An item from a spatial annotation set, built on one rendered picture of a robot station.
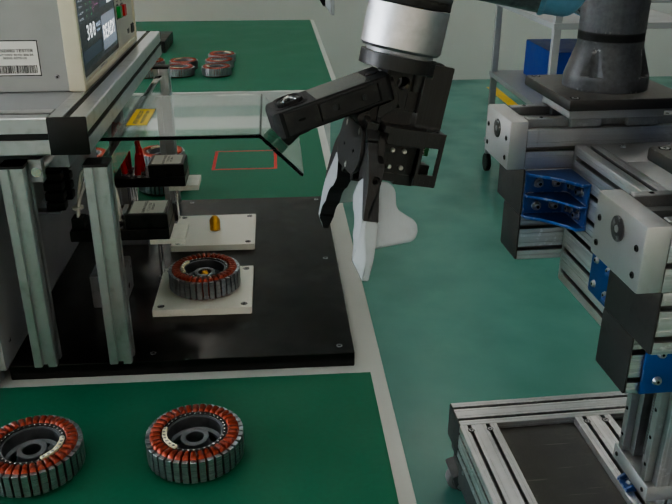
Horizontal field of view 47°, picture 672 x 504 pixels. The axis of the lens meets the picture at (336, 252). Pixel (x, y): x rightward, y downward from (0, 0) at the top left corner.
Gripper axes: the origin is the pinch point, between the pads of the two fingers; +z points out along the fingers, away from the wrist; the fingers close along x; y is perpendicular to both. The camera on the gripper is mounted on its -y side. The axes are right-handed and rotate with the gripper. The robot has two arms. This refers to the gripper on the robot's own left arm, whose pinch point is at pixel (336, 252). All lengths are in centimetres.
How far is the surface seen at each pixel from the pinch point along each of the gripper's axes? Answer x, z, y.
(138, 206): 47, 13, -16
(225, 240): 63, 23, 1
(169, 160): 69, 11, -10
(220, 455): 2.4, 26.1, -7.6
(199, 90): 205, 21, 10
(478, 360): 129, 80, 100
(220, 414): 9.5, 25.3, -6.8
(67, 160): 34.7, 3.5, -26.8
